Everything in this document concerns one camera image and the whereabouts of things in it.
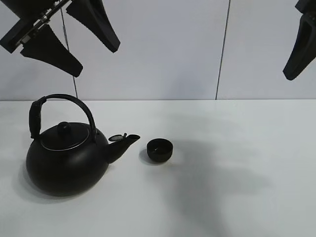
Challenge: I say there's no small black teacup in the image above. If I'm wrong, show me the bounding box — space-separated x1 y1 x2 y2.
147 138 173 163

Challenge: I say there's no black round teapot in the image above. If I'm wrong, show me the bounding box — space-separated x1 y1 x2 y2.
26 94 140 197

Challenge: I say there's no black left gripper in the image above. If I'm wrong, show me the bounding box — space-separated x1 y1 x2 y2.
0 0 120 78

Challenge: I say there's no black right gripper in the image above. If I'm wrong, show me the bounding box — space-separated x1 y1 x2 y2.
283 0 316 80

